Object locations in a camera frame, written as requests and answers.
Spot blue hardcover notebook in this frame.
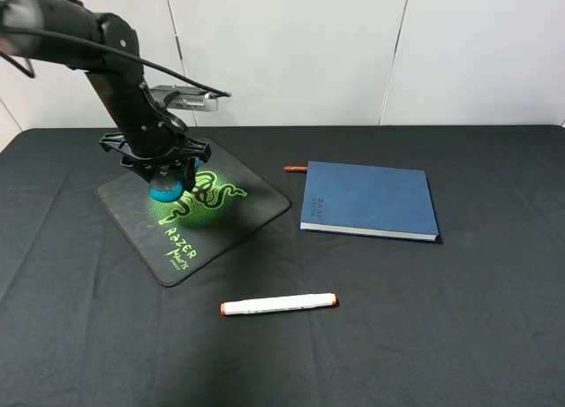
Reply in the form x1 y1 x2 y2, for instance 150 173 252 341
300 161 440 242

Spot black camera cable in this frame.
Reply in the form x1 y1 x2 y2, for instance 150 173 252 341
0 25 232 99

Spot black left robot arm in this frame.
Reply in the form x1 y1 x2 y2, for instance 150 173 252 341
1 0 211 202

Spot white marker with orange caps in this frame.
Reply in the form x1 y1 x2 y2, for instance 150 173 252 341
220 293 337 316

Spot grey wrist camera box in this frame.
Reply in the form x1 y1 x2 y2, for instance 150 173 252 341
150 85 219 112

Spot black green Razer mouse pad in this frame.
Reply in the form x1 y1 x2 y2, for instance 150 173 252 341
96 139 291 287

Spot grey and teal computer mouse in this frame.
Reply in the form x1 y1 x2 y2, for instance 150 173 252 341
148 170 185 203

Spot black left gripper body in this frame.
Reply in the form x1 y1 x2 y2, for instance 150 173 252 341
100 113 211 176

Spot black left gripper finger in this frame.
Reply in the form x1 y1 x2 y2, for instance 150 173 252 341
130 164 153 184
182 157 200 192

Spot brown bookmark ribbon tab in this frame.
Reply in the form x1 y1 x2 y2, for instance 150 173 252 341
283 165 308 173

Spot black tablecloth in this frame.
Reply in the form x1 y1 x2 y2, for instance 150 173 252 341
1 125 564 406

